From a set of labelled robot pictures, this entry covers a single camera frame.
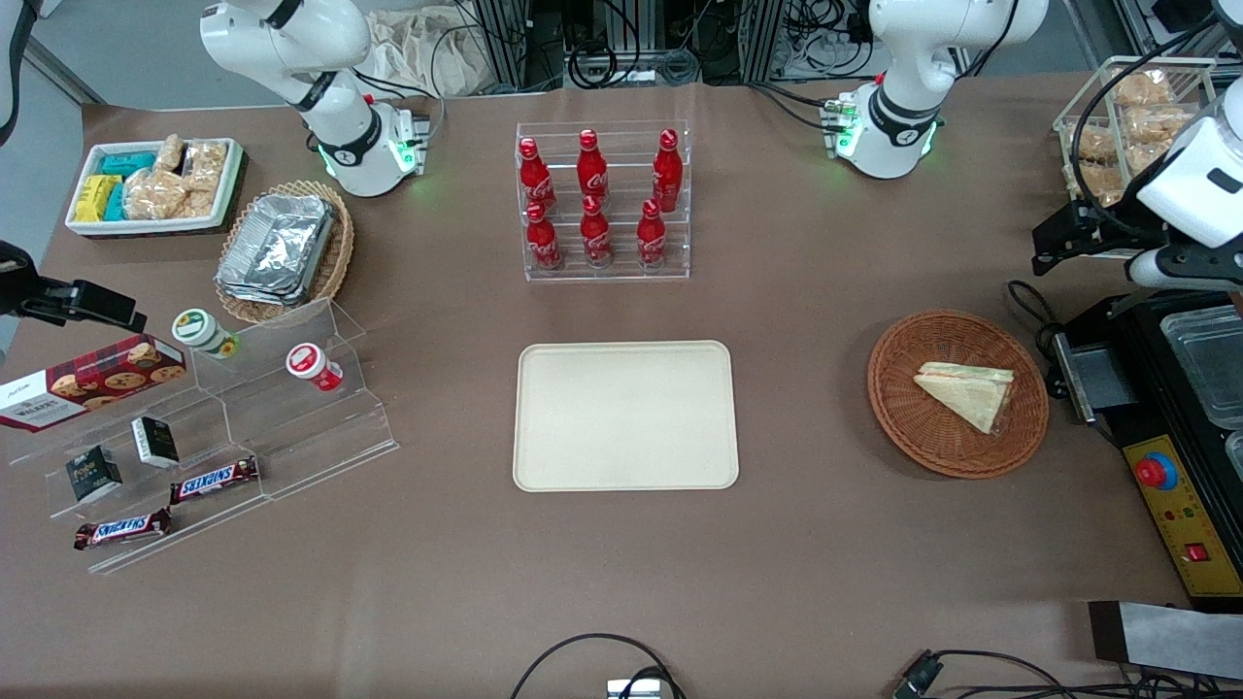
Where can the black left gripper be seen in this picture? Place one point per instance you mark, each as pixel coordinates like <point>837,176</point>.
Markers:
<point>1108,226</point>

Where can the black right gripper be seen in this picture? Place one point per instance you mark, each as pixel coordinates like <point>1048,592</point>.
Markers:
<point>14,281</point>

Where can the triangular sandwich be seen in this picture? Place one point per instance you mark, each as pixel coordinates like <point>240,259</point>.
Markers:
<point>971,393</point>

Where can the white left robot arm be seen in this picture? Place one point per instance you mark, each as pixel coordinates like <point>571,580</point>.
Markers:
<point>913,58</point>

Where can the white rectangular snack tray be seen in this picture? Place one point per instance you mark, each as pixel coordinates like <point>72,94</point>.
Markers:
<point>155,225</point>

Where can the round brown wicker basket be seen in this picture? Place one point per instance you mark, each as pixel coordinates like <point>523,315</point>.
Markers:
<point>903,427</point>

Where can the oval light wicker basket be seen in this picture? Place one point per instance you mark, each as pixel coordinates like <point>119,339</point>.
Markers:
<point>335,262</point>

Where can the beige plastic tray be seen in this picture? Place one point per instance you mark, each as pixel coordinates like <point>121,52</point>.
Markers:
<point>621,417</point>

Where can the red tartan cookie box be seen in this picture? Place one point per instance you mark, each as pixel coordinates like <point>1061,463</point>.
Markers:
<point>87,383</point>

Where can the rice cracker snack bag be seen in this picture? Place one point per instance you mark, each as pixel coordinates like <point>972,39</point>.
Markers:
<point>155,194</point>
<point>1144,89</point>
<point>170,153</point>
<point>206,175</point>
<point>1141,153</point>
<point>1092,143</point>
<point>1160,124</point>
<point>1092,180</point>

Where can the green lid yogurt cup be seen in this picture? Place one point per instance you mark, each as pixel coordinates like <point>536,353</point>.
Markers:
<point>199,330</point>

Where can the teal snack packet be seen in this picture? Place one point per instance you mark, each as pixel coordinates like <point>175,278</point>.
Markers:
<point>116,202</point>
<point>126,163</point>

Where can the yellow snack packet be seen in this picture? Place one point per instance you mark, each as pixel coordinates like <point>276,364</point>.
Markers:
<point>95,199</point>

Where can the small black box white side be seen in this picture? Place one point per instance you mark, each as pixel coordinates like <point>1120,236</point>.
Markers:
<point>155,442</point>

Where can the clear acrylic step stand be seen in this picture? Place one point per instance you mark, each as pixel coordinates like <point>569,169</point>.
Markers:
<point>39,456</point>
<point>320,437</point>

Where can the small black box gold print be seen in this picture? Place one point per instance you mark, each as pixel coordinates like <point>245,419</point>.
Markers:
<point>92,476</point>

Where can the stack of foil containers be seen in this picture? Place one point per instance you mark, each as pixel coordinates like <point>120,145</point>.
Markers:
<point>277,248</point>

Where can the clear plastic container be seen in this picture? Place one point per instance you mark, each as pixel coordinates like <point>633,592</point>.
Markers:
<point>1209,364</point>
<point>1236,456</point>

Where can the Snickers chocolate bar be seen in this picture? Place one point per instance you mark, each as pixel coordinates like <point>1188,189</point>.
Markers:
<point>214,481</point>
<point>121,529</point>

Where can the red lid yogurt cup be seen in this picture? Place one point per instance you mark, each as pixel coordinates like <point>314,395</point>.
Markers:
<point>309,364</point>

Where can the red emergency stop button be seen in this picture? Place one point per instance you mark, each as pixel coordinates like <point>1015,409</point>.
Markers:
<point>1156,472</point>

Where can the black sealing machine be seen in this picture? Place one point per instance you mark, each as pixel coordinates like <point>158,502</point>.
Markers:
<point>1165,544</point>

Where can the red cola bottle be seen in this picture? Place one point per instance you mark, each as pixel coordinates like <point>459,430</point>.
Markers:
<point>534,180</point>
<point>595,238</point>
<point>592,170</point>
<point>667,175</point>
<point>651,238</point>
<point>542,243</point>

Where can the dark metal plate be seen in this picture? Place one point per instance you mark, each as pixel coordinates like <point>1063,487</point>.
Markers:
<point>1165,641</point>

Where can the beige cloth bag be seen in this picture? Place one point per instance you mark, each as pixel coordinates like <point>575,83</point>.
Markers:
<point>427,49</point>

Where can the clear acrylic bottle rack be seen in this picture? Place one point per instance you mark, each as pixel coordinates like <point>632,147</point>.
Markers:
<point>621,275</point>

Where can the small silver device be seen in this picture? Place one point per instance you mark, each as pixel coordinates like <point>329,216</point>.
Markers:
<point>636,690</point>

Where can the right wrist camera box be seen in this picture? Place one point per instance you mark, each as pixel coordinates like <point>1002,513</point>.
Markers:
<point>15,267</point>

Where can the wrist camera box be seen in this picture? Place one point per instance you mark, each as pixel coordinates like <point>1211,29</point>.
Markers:
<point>1156,270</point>
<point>15,267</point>

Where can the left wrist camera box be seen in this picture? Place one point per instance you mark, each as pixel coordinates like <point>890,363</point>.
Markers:
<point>1156,270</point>

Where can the aluminium frame equipment rack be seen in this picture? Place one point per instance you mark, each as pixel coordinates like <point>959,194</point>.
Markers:
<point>505,39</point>

